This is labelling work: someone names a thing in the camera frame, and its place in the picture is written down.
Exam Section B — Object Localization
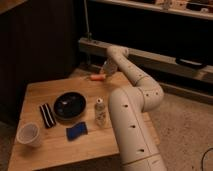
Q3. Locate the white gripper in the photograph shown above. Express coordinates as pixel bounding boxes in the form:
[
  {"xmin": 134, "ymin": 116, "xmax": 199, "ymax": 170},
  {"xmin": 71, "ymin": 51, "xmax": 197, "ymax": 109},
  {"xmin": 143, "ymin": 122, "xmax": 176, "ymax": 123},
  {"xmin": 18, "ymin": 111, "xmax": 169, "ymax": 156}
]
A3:
[{"xmin": 99, "ymin": 59, "xmax": 118, "ymax": 79}]

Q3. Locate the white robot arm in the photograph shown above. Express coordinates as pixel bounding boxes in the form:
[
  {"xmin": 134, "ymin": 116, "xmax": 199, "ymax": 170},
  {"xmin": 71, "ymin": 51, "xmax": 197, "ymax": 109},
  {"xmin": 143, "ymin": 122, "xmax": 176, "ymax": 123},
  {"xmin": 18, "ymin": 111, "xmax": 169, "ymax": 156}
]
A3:
[{"xmin": 103, "ymin": 46, "xmax": 167, "ymax": 171}]

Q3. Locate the white ceramic cup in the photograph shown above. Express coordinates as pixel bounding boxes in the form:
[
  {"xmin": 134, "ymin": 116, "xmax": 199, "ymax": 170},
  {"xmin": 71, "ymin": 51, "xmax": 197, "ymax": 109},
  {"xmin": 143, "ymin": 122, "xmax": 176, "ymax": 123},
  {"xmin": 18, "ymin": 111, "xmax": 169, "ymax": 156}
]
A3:
[{"xmin": 16, "ymin": 122, "xmax": 42, "ymax": 147}]

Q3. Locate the clear plastic bottle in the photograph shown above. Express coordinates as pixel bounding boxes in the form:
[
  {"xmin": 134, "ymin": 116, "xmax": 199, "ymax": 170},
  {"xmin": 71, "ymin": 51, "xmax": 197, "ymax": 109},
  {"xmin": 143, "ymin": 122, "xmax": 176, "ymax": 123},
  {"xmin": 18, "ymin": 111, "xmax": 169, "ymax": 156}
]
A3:
[{"xmin": 95, "ymin": 98, "xmax": 106, "ymax": 127}]

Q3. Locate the metal vertical pole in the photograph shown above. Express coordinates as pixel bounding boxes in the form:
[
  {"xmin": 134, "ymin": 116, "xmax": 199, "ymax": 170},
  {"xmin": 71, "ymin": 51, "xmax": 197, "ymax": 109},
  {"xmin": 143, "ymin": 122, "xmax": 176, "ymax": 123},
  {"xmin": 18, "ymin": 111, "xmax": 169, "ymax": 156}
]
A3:
[{"xmin": 83, "ymin": 0, "xmax": 92, "ymax": 41}]

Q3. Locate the black round bowl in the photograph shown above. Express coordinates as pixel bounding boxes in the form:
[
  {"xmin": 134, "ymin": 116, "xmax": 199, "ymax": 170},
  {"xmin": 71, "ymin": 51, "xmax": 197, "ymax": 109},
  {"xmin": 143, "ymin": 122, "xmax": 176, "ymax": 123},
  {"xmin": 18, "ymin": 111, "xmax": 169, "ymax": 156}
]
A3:
[{"xmin": 53, "ymin": 92, "xmax": 86, "ymax": 120}]

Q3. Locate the blue sponge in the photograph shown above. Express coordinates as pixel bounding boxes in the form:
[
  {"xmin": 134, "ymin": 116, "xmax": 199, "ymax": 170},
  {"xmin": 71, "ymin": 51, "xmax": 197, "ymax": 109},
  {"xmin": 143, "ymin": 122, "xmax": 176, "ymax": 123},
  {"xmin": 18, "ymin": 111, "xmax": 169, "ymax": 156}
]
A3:
[{"xmin": 66, "ymin": 122, "xmax": 88, "ymax": 141}]

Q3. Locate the wooden table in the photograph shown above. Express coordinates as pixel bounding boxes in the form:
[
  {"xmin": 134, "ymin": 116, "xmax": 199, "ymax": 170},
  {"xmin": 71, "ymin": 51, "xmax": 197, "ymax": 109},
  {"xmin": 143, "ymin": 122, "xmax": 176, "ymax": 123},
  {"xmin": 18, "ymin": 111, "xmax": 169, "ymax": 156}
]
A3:
[{"xmin": 7, "ymin": 70, "xmax": 160, "ymax": 171}]

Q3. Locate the white upper shelf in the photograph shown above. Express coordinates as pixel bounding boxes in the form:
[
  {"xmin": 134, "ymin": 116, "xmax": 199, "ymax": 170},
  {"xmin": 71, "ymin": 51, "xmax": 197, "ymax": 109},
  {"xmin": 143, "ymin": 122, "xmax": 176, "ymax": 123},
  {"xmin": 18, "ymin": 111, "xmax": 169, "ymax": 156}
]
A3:
[{"xmin": 91, "ymin": 0, "xmax": 213, "ymax": 21}]

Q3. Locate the white baseboard rail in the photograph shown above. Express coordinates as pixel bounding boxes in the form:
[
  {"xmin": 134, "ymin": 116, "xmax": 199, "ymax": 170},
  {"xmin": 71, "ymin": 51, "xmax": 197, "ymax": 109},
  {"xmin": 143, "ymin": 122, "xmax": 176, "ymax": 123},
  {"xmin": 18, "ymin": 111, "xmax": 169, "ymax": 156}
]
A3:
[{"xmin": 78, "ymin": 37, "xmax": 213, "ymax": 84}]

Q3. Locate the black handle object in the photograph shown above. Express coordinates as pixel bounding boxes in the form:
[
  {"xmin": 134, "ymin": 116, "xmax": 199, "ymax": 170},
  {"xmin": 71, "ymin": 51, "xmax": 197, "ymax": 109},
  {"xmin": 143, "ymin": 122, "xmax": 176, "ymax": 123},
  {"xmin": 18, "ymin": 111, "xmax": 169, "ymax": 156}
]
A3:
[{"xmin": 175, "ymin": 58, "xmax": 207, "ymax": 70}]

